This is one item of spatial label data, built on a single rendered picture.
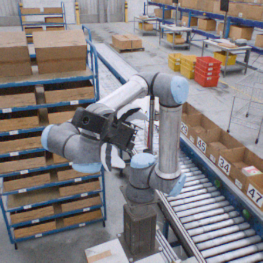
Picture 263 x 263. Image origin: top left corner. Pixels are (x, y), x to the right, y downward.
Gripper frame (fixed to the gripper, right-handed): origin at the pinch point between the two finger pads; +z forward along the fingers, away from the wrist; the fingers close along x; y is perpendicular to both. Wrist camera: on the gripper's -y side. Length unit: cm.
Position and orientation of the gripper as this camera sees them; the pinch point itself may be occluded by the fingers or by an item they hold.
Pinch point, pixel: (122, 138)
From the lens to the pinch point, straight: 58.4
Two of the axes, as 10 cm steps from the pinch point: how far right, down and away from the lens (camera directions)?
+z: 3.2, 2.1, -9.3
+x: -4.3, 9.0, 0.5
